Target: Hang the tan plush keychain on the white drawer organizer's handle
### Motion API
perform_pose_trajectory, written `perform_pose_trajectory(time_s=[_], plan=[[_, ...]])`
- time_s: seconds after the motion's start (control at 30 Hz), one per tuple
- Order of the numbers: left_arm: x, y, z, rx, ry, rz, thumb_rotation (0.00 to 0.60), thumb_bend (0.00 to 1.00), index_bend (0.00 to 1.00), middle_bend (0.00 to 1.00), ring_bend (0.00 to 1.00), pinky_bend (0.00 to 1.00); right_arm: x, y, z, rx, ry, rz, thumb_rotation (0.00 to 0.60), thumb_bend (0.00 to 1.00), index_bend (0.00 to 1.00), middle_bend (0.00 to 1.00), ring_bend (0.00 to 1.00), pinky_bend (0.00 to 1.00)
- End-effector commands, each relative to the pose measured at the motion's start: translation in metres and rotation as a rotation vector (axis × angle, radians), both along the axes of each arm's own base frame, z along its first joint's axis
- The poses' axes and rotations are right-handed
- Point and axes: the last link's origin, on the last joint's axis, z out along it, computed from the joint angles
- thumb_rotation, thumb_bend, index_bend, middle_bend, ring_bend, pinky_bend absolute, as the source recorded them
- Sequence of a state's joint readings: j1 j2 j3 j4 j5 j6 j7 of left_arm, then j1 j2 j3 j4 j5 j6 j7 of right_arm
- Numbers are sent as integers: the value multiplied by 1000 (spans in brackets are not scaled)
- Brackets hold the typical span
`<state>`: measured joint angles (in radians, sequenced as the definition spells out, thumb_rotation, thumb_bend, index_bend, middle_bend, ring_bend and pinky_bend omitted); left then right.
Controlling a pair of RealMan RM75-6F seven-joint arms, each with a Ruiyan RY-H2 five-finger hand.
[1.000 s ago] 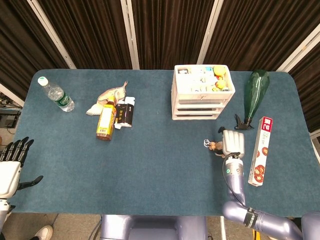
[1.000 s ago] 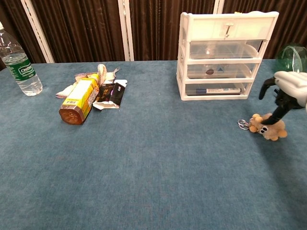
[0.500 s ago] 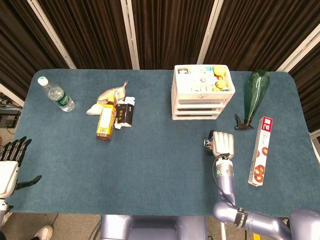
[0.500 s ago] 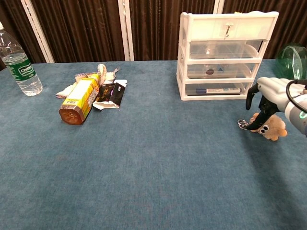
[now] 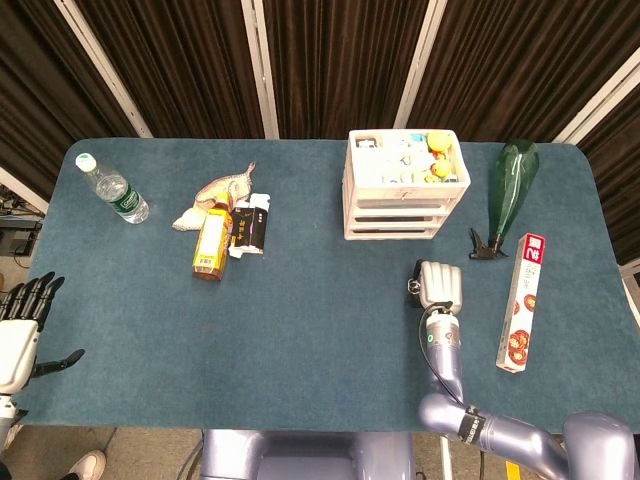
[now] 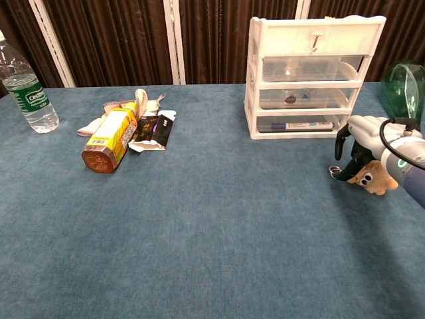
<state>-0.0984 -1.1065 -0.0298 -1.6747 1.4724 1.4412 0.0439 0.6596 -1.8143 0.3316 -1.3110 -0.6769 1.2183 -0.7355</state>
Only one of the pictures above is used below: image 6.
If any blue felt table cover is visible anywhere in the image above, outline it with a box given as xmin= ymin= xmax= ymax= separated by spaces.
xmin=0 ymin=82 xmax=425 ymax=319

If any white metal frame post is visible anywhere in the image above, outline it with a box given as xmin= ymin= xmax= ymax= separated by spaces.
xmin=163 ymin=0 xmax=186 ymax=86
xmin=295 ymin=0 xmax=311 ymax=21
xmin=28 ymin=0 xmax=76 ymax=88

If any black robot wrist cable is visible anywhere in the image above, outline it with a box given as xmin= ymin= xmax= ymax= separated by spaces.
xmin=379 ymin=118 xmax=425 ymax=170

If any clear water bottle green label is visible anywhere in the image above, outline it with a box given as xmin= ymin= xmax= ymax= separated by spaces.
xmin=0 ymin=31 xmax=60 ymax=134

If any green spray bottle black nozzle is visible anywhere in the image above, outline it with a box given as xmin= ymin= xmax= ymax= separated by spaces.
xmin=381 ymin=58 xmax=425 ymax=129

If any black opened paper carton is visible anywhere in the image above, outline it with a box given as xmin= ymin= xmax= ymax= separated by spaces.
xmin=127 ymin=109 xmax=177 ymax=154

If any white plastic drawer organizer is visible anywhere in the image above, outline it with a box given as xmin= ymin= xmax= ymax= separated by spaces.
xmin=244 ymin=15 xmax=387 ymax=140

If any blue white marker pen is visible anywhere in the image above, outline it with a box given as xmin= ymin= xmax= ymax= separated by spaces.
xmin=270 ymin=121 xmax=335 ymax=131

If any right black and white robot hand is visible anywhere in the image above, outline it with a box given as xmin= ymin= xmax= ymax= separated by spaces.
xmin=334 ymin=114 xmax=424 ymax=182

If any tan plush keychain toy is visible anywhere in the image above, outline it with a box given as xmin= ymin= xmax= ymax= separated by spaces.
xmin=328 ymin=160 xmax=398 ymax=196

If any dark brown pleated curtain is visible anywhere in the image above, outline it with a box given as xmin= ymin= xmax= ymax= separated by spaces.
xmin=0 ymin=0 xmax=425 ymax=97

